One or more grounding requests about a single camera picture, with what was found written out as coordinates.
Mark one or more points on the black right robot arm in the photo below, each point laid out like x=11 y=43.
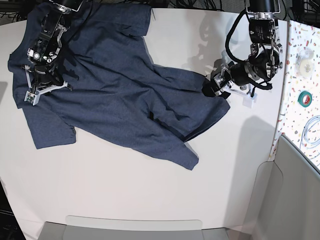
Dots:
x=44 y=52

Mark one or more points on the grey chair right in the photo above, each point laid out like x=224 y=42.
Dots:
x=289 y=209

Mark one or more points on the blue t-shirt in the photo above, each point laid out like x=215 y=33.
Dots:
x=117 y=93

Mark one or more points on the grey chair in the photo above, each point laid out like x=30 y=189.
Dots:
x=89 y=228
x=289 y=209

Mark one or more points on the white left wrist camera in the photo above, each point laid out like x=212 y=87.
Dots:
x=247 y=93

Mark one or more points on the speckled white side table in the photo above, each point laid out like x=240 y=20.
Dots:
x=300 y=125

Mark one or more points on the clear tape dispenser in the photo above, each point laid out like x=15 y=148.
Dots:
x=304 y=66

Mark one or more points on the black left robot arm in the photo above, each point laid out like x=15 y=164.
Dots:
x=244 y=76

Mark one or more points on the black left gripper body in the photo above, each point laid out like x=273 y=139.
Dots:
x=221 y=79

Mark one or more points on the grey chair front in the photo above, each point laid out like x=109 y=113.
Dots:
x=89 y=228

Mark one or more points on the green tape roll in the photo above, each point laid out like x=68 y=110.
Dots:
x=305 y=99

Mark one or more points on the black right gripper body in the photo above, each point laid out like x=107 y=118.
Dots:
x=47 y=74

